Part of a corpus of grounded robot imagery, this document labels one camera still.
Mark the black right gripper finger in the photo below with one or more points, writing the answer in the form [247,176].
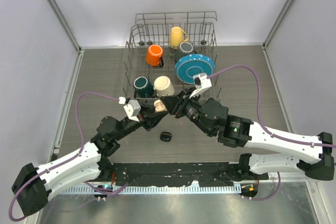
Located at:
[180,110]
[171,101]

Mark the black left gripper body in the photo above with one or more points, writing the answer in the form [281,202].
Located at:
[146,122]

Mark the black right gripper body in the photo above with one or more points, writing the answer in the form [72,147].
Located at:
[193,107]

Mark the white earbud charging case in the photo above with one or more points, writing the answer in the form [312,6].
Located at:
[159,106]

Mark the black earbud charging case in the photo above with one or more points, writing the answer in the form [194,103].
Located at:
[165,136]

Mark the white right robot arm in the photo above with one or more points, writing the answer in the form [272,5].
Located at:
[291,152]

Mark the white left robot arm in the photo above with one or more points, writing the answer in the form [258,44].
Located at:
[34,186]

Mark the cream white mug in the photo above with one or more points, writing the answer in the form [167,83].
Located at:
[163,86]

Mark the dark green mug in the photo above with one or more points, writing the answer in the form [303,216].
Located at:
[143,88]

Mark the blue dotted plate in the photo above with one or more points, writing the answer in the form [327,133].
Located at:
[189,66]

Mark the orange mug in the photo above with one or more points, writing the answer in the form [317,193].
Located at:
[154,56]

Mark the grey mug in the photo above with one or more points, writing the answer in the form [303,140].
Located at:
[185,48]

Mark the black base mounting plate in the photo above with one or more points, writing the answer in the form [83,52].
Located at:
[177,174]

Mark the yellow mug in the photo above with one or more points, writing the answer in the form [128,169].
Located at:
[177,36]

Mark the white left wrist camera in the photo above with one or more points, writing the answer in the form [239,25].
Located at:
[131,107]

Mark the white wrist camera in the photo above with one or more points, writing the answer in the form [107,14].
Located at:
[131,107]
[202,84]

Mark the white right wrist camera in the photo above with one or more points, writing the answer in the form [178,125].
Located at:
[202,84]

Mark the grey wire dish rack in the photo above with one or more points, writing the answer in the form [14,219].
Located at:
[154,28]

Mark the white slotted cable duct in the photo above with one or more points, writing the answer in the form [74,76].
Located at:
[153,190]

